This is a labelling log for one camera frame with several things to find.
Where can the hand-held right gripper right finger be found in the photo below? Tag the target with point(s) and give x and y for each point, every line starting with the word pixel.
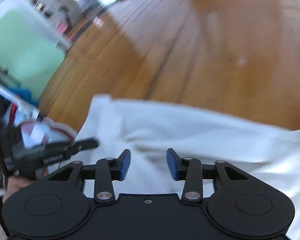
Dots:
pixel 171 166

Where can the white garment with green monster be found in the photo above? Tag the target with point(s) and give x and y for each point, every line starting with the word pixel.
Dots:
pixel 190 142

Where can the person's left hand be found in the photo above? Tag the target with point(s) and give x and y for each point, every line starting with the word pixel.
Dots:
pixel 15 188

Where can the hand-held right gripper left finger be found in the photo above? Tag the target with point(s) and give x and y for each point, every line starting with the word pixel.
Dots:
pixel 125 165

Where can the green panel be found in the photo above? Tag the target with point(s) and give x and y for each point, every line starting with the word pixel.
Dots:
pixel 22 47

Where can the blue cloth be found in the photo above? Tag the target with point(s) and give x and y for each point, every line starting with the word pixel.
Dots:
pixel 25 93

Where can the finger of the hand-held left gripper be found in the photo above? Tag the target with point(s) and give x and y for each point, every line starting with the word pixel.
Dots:
pixel 87 143

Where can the white pole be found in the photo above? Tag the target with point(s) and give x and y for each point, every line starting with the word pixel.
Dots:
pixel 5 91

